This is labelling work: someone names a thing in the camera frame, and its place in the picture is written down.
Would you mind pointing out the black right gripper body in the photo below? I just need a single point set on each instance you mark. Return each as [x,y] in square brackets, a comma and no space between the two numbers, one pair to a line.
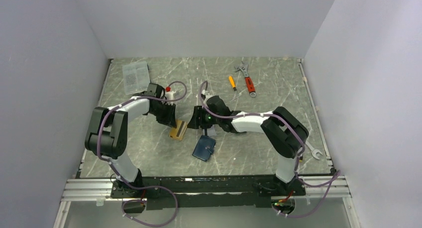
[206,119]

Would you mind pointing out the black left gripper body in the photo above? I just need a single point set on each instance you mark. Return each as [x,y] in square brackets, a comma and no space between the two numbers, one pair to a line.
[164,113]

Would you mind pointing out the blue leather card holder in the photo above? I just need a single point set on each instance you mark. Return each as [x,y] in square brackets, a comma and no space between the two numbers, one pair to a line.
[204,148]

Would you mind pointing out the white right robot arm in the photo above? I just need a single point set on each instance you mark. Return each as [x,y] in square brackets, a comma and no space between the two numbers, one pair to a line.
[286,134]

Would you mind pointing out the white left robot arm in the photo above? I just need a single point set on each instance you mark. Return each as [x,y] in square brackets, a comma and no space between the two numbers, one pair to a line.
[107,133]

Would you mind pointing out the white card stack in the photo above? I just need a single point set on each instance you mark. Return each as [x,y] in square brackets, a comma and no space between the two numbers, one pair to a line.
[210,131]

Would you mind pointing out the gold card stack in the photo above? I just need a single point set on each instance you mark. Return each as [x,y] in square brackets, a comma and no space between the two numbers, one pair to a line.
[177,133]

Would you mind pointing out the clear plastic screw box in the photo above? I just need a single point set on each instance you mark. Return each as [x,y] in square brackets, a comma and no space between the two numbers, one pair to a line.
[136,77]

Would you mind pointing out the orange screwdriver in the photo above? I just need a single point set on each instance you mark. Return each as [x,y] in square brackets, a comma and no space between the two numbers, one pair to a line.
[233,85]

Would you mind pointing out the red adjustable wrench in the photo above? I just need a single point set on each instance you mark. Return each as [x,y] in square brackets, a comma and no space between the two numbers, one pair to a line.
[243,68]

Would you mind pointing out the silver open-end wrench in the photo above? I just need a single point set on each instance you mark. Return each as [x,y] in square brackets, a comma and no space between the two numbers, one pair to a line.
[316,154]

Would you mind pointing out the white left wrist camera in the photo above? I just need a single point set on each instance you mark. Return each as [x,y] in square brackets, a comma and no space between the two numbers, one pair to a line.
[170,94]

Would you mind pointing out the black base frame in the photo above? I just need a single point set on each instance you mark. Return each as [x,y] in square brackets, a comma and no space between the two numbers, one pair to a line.
[259,191]

